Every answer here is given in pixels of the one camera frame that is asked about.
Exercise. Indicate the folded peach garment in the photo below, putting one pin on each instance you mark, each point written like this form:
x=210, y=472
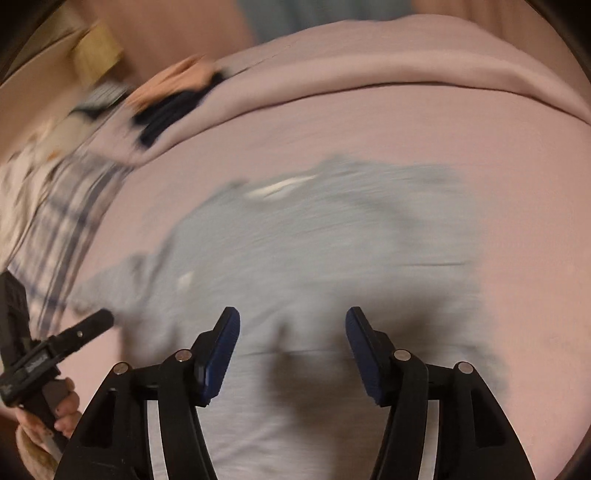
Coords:
x=193, y=73

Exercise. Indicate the pink bed sheet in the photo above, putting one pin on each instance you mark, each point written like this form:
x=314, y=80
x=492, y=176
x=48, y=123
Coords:
x=525, y=166

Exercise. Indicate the plaid pillow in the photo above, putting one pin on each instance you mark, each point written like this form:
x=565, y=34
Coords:
x=62, y=231

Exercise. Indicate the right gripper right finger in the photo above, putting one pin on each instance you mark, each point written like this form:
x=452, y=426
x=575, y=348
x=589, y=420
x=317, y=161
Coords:
x=475, y=439

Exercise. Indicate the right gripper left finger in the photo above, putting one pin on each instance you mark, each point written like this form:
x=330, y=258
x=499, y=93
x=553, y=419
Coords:
x=138, y=416

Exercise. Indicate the teal curtain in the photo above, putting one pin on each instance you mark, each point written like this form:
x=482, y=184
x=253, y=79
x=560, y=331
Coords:
x=271, y=19

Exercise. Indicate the grey New York sweatshirt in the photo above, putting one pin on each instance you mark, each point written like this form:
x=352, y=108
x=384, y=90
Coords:
x=292, y=256

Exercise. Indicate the white crumpled clothes pile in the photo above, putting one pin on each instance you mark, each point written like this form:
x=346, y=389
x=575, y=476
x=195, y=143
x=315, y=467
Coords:
x=27, y=175

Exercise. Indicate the pink folded duvet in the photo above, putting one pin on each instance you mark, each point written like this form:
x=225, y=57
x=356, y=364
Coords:
x=346, y=56

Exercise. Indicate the person's left hand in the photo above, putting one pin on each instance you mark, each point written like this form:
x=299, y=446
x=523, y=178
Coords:
x=54, y=409

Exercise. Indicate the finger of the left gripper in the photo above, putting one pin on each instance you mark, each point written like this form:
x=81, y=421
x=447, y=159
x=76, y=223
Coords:
x=74, y=338

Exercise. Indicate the straw fringed lamp shade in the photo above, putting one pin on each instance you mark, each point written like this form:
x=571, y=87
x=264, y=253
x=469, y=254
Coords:
x=95, y=54

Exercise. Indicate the small plaid folded cloth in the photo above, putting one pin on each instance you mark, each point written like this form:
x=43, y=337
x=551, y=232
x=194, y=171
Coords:
x=101, y=99

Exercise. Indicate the folded navy garment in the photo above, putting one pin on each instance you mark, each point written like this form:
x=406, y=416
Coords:
x=159, y=116

